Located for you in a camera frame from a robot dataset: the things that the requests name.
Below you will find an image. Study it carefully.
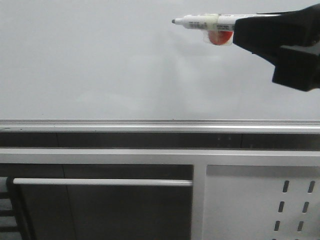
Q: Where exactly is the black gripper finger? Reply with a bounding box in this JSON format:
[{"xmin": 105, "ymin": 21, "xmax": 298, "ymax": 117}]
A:
[
  {"xmin": 233, "ymin": 5, "xmax": 320, "ymax": 54},
  {"xmin": 272, "ymin": 44, "xmax": 320, "ymax": 92}
]

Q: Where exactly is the white whiteboard marker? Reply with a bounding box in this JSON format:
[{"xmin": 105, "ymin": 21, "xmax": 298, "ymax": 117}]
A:
[{"xmin": 171, "ymin": 13, "xmax": 279, "ymax": 32}]

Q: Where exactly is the red round magnet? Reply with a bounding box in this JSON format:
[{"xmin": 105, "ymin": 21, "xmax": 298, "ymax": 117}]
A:
[{"xmin": 203, "ymin": 30, "xmax": 234, "ymax": 46}]

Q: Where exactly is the white perforated metal panel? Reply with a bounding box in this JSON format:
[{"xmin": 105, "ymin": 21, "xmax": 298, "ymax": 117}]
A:
[{"xmin": 203, "ymin": 165, "xmax": 320, "ymax": 240}]

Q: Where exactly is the white horizontal rod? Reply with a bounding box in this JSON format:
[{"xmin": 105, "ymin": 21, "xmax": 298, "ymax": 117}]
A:
[{"xmin": 13, "ymin": 178, "xmax": 193, "ymax": 187}]

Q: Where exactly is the white metal stand frame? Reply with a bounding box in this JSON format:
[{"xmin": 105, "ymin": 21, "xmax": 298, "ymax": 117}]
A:
[{"xmin": 0, "ymin": 148, "xmax": 320, "ymax": 240}]

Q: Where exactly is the whiteboard with aluminium frame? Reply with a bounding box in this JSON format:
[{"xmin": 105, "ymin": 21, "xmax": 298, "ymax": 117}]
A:
[{"xmin": 0, "ymin": 0, "xmax": 320, "ymax": 133}]

